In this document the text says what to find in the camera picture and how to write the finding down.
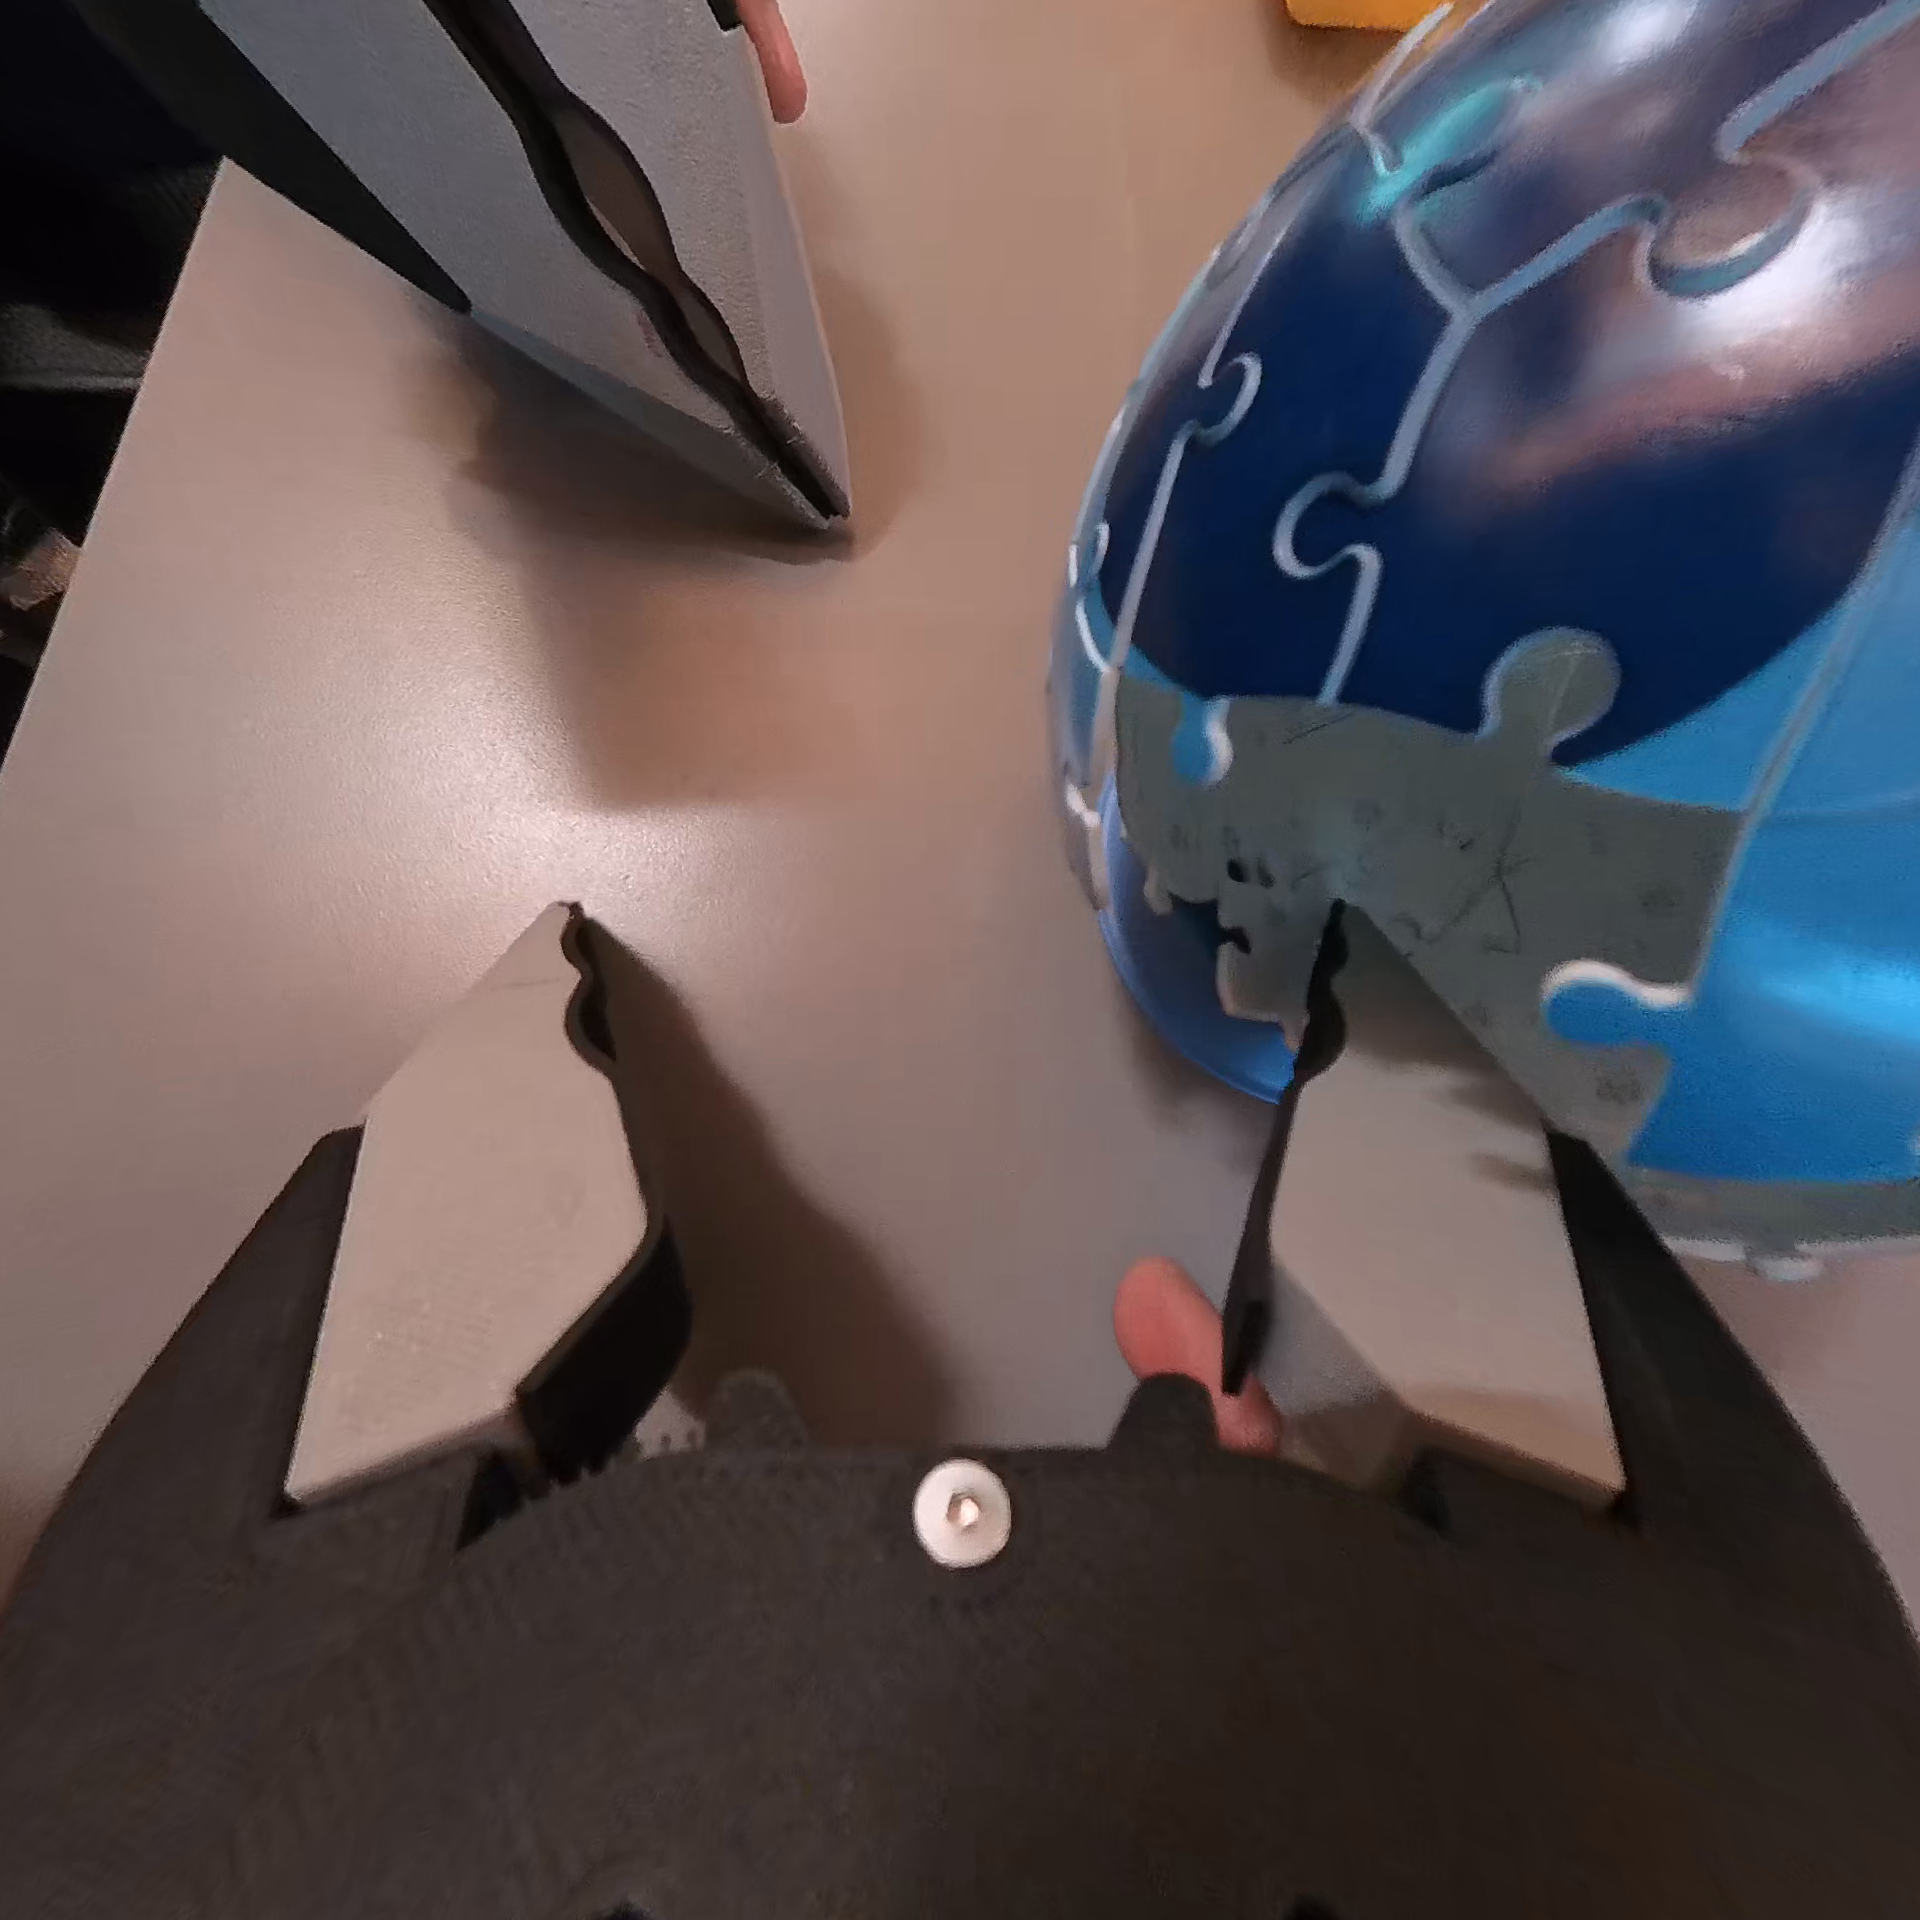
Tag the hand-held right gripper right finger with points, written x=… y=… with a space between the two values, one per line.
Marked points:
x=1440 y=1320

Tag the blue puzzle ball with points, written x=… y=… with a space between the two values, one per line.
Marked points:
x=1501 y=377

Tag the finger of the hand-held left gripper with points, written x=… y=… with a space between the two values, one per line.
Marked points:
x=705 y=180
x=495 y=225

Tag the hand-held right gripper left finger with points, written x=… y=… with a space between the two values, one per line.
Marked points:
x=481 y=1229

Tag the yellow plastic bin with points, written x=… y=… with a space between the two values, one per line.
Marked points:
x=1367 y=9

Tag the person's left hand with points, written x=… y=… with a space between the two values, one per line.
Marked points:
x=770 y=59

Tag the person's right hand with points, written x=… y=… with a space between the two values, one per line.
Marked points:
x=1171 y=1320

